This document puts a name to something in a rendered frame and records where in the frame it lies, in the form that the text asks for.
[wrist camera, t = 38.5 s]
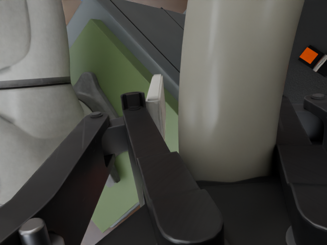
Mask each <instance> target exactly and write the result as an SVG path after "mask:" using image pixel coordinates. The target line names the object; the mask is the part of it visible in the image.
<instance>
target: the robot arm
mask: <svg viewBox="0 0 327 245"><path fill-rule="evenodd" d="M120 97H121V104H122V111H123V116H122V117H119V115H118V114H117V112H116V111H115V109H114V108H113V106H112V105H111V103H110V102H109V100H108V99H107V97H106V95H105V94H104V92H103V91H102V89H101V88H100V86H99V83H98V80H97V77H96V75H95V74H94V73H93V72H84V73H82V74H81V76H80V77H79V79H78V81H77V82H76V84H75V85H74V86H72V84H71V77H70V54H69V44H68V35H67V28H66V21H65V15H64V10H63V5H62V0H0V204H3V205H2V206H0V245H81V242H82V240H83V237H84V235H85V233H86V230H87V228H88V225H89V223H90V220H91V218H92V215H93V213H94V210H95V208H96V206H97V203H98V201H99V198H100V196H101V193H102V191H103V188H104V186H105V185H107V186H108V187H109V188H110V187H112V186H113V185H114V184H115V183H118V182H119V181H120V177H119V175H118V172H117V170H116V168H115V165H114V162H115V158H116V157H117V156H118V155H120V154H121V153H122V152H125V151H128V155H129V159H130V164H131V168H132V172H133V177H134V181H135V186H136V190H137V195H138V199H139V203H140V208H139V209H138V210H137V211H136V212H134V213H133V214H132V215H131V216H130V217H129V218H127V219H126V220H125V221H124V222H122V223H121V224H120V225H119V226H117V227H116V228H115V229H114V230H112V231H111V232H110V233H109V234H107V235H106V236H105V237H104V238H103V239H101V240H100V241H99V242H98V243H96V244H95V245H327V96H326V95H324V94H320V93H316V94H313V95H308V96H305V97H304V104H291V102H290V101H289V99H288V97H287V96H285V95H283V96H282V102H281V107H280V114H279V121H278V128H277V136H276V146H275V156H274V171H273V176H259V177H255V178H250V179H246V180H241V181H237V182H218V181H204V180H200V181H195V180H194V178H193V177H192V175H191V173H190V172H189V170H188V168H187V167H186V165H185V163H184V161H183V160H182V158H181V156H180V155H179V153H178V152H177V151H176V152H170V150H169V148H168V147H167V145H166V143H165V119H166V108H165V97H164V82H163V76H162V75H161V74H154V76H153V77H152V80H151V84H150V87H149V91H148V94H147V98H146V99H145V93H144V92H140V91H134V92H127V93H124V94H122V95H121V96H120Z"/></svg>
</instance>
